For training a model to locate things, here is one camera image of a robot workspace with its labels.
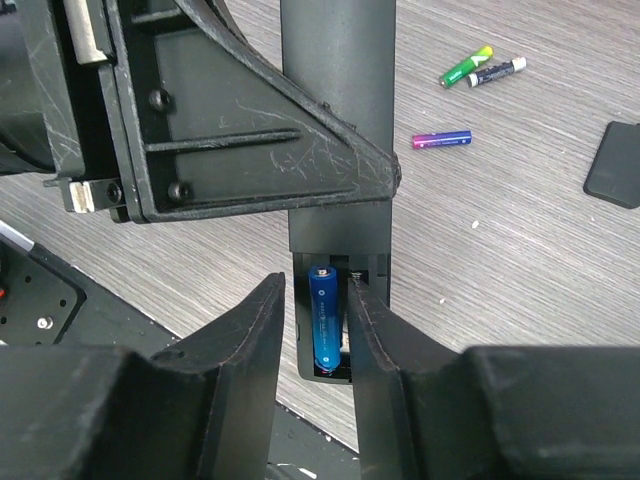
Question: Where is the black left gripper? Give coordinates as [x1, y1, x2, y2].
[1, 1, 131, 223]

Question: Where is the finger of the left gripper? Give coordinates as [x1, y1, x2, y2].
[107, 1, 401, 223]

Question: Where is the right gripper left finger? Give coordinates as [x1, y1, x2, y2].
[152, 273, 286, 479]

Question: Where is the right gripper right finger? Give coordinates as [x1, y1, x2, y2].
[348, 279, 463, 479]

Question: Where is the blue battery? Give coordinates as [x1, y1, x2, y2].
[308, 265, 343, 374]

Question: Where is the black remote control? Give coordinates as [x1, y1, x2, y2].
[278, 0, 397, 386]

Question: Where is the black battery cover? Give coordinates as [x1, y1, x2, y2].
[583, 121, 639, 209]

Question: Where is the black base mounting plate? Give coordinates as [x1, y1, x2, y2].
[1, 226, 360, 479]

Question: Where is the purple pink battery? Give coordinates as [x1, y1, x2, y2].
[412, 130, 473, 149]

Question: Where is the green battery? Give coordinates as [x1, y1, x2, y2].
[439, 45, 494, 89]

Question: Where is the black white battery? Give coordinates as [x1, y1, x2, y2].
[466, 57, 527, 88]

